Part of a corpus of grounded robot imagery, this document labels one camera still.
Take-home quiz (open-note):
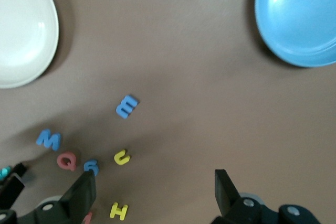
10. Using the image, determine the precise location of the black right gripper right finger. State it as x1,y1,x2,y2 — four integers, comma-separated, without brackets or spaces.
212,168,264,224

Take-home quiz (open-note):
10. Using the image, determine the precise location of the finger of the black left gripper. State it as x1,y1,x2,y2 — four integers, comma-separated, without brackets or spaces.
0,175,26,210
12,163,27,179

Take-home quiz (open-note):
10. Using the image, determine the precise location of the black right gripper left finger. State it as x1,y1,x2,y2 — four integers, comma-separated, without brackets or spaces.
34,170,97,224

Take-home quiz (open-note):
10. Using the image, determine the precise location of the blue foam letter g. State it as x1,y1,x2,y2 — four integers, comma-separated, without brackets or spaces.
83,159,100,177

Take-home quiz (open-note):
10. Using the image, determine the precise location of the blue foam letter M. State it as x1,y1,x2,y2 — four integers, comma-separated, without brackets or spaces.
36,129,61,152

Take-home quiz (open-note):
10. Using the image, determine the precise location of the red foam letter Q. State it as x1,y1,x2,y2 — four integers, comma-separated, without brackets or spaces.
57,151,78,172

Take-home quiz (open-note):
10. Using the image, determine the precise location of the yellow foam letter u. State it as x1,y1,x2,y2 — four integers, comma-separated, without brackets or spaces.
113,149,131,166

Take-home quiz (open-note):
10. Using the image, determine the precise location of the red foam letter w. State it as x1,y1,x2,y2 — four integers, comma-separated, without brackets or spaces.
82,210,93,224

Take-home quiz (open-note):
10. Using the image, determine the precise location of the yellow foam letter H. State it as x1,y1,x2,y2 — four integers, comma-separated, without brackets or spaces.
109,202,129,221

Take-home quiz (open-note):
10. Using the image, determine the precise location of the blue foam letter E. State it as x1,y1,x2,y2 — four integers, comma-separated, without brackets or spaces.
115,94,139,119

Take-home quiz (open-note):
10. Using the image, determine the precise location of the cream plate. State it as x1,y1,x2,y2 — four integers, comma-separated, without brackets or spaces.
0,0,60,89

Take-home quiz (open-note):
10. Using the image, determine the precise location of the brown paper table cover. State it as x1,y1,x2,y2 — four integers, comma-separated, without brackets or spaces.
0,0,336,224

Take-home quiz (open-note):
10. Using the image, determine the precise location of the blue plate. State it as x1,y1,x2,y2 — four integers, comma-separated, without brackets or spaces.
255,0,336,68

